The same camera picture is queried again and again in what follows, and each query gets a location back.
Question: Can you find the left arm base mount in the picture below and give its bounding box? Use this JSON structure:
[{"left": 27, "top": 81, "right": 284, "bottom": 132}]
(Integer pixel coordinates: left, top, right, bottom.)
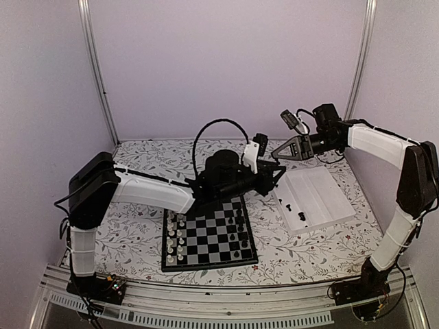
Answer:
[{"left": 67, "top": 273, "right": 126, "bottom": 305}]

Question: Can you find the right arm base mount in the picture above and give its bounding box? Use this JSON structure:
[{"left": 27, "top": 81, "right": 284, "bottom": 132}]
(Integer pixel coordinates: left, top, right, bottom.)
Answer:
[{"left": 327, "top": 279, "right": 390, "bottom": 322}]

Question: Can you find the aluminium frame post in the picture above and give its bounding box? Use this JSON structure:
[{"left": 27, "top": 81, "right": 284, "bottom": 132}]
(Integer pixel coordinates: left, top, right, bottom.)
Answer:
[
  {"left": 78, "top": 0, "right": 120, "bottom": 146},
  {"left": 343, "top": 0, "right": 377, "bottom": 120}
]

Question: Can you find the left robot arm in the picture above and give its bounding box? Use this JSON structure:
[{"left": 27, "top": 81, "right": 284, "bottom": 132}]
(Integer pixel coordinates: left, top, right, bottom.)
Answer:
[{"left": 54, "top": 144, "right": 286, "bottom": 297}]

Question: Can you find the black and grey chessboard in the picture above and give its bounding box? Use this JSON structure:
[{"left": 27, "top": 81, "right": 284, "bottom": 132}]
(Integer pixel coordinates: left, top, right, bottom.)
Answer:
[{"left": 161, "top": 196, "right": 259, "bottom": 272}]

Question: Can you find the aluminium front rail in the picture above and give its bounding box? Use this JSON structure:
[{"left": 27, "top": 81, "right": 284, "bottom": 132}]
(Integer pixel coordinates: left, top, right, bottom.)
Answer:
[{"left": 29, "top": 266, "right": 431, "bottom": 328}]

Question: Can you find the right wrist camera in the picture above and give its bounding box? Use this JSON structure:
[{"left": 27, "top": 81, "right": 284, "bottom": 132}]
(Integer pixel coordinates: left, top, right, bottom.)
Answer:
[{"left": 280, "top": 110, "right": 310, "bottom": 135}]

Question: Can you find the left aluminium frame post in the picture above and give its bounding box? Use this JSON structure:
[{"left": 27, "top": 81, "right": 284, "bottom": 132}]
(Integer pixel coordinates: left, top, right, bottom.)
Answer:
[{"left": 78, "top": 0, "right": 120, "bottom": 146}]

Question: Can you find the right aluminium frame post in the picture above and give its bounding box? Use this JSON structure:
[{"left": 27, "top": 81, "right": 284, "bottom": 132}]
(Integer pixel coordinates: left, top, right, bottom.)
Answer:
[{"left": 343, "top": 0, "right": 377, "bottom": 120}]

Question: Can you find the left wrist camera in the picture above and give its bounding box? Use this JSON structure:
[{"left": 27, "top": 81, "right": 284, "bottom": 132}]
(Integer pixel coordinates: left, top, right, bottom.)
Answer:
[{"left": 241, "top": 133, "right": 268, "bottom": 174}]

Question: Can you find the white plastic piece tray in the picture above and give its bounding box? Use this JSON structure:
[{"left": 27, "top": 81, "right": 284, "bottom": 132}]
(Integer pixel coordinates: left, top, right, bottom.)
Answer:
[{"left": 272, "top": 167, "right": 356, "bottom": 235}]

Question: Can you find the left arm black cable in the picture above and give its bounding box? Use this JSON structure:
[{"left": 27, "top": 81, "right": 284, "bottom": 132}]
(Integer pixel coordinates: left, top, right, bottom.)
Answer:
[{"left": 191, "top": 118, "right": 250, "bottom": 179}]

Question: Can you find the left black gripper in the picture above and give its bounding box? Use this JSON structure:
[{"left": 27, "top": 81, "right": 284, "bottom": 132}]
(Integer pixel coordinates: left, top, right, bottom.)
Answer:
[{"left": 217, "top": 160, "right": 287, "bottom": 204}]

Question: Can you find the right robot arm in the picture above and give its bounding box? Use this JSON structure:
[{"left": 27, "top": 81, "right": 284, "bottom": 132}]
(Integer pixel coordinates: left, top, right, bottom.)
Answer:
[{"left": 272, "top": 103, "right": 438, "bottom": 299}]

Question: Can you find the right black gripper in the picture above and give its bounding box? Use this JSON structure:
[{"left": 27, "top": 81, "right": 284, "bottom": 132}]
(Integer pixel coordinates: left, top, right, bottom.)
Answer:
[{"left": 272, "top": 132, "right": 342, "bottom": 161}]

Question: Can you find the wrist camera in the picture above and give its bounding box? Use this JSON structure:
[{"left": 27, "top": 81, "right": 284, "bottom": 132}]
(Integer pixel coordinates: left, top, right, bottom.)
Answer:
[
  {"left": 241, "top": 133, "right": 268, "bottom": 174},
  {"left": 280, "top": 110, "right": 310, "bottom": 135}
]

